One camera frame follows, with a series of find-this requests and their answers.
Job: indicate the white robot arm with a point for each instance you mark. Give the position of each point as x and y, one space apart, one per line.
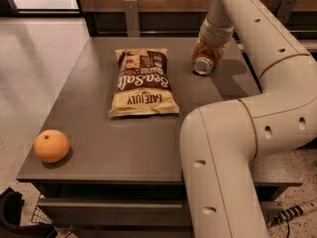
217 141

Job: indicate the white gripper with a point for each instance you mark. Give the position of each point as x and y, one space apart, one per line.
215 36

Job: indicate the left metal bracket post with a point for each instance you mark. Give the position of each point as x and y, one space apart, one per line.
132 18

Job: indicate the grey drawer front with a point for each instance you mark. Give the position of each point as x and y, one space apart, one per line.
116 211

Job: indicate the Late July chips bag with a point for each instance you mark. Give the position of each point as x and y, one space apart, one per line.
143 87

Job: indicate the grey drawer cabinet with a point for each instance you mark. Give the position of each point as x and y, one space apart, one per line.
130 156

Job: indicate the metal bracket post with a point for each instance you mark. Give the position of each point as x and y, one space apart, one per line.
132 18
284 10

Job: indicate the right metal bracket post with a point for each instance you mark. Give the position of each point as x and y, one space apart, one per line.
284 10

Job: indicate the red coke can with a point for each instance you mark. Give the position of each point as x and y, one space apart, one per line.
203 64

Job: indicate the orange fruit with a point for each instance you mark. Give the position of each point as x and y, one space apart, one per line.
51 146

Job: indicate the black wire basket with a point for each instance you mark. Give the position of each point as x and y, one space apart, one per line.
39 217

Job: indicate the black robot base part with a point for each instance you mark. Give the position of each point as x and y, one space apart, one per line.
11 204

